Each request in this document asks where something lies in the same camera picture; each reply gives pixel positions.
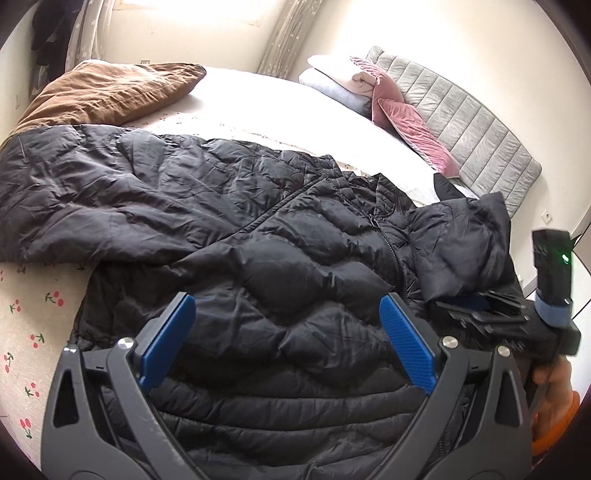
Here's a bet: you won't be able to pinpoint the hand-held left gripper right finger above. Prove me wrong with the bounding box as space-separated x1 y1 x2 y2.
365 293 532 480

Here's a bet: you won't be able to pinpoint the dark hanging clothes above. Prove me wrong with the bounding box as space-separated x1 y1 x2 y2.
30 0 81 81

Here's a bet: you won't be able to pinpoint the person's right hand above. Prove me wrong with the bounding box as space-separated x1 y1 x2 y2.
531 357 575 430

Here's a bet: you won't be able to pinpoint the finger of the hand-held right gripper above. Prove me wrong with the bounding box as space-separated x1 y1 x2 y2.
427 299 531 340
480 290 527 309

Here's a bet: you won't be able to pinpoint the black quilted puffer jacket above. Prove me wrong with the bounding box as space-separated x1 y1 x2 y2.
0 124 532 480

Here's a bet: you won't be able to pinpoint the small pink velvet pillow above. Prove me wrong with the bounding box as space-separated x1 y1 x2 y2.
349 56 407 125

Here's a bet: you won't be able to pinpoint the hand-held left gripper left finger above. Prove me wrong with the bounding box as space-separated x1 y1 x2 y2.
41 292 208 480

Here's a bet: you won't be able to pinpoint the pale blue pillow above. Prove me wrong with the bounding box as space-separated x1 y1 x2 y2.
299 69 376 115

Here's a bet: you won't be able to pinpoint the grey padded headboard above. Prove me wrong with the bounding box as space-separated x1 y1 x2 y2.
365 45 542 217

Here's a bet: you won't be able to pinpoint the brown quilt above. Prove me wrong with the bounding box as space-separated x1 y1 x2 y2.
0 60 207 144

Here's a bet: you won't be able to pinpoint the white pillow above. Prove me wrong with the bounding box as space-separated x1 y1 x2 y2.
307 54 365 89

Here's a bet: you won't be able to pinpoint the person's right forearm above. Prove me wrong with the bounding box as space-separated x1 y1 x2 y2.
531 390 580 457

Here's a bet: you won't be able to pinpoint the large pink velvet pillow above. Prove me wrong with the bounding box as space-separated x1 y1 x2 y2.
378 98 460 178

